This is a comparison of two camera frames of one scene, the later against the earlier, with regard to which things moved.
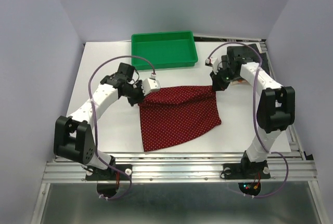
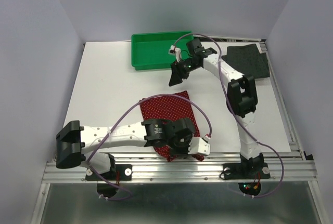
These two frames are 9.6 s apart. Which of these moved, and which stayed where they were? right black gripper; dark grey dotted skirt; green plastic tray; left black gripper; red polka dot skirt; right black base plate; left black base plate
Moved: red polka dot skirt; left black gripper; right black gripper
Stayed: dark grey dotted skirt; left black base plate; right black base plate; green plastic tray
